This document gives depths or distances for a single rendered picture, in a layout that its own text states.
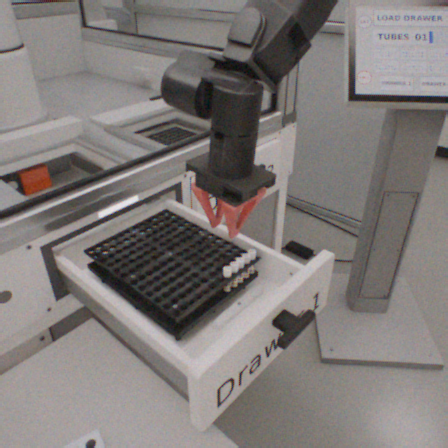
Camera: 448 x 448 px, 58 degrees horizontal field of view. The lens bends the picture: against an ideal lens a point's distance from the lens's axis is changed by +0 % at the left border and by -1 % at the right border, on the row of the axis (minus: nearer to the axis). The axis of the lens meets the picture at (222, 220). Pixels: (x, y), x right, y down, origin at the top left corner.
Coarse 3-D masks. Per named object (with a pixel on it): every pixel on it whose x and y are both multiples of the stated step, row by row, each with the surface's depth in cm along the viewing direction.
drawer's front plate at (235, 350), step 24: (312, 264) 58; (288, 288) 54; (312, 288) 59; (264, 312) 50; (240, 336) 47; (264, 336) 52; (216, 360) 44; (240, 360) 49; (264, 360) 55; (192, 384) 44; (216, 384) 47; (192, 408) 47; (216, 408) 49
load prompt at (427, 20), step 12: (384, 12) 117; (396, 12) 117; (408, 12) 116; (420, 12) 116; (432, 12) 116; (444, 12) 116; (384, 24) 116; (396, 24) 116; (408, 24) 116; (420, 24) 116; (432, 24) 115; (444, 24) 115
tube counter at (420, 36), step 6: (414, 30) 116; (420, 30) 115; (426, 30) 115; (432, 30) 115; (438, 30) 115; (444, 30) 115; (414, 36) 115; (420, 36) 115; (426, 36) 115; (432, 36) 115; (438, 36) 115; (444, 36) 115; (414, 42) 115; (420, 42) 115; (426, 42) 115; (432, 42) 115; (438, 42) 115; (444, 42) 115
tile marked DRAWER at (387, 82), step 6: (384, 78) 114; (390, 78) 114; (396, 78) 114; (402, 78) 114; (408, 78) 114; (384, 84) 114; (390, 84) 114; (396, 84) 114; (402, 84) 114; (408, 84) 114; (384, 90) 114; (390, 90) 114; (396, 90) 114; (402, 90) 114; (408, 90) 113
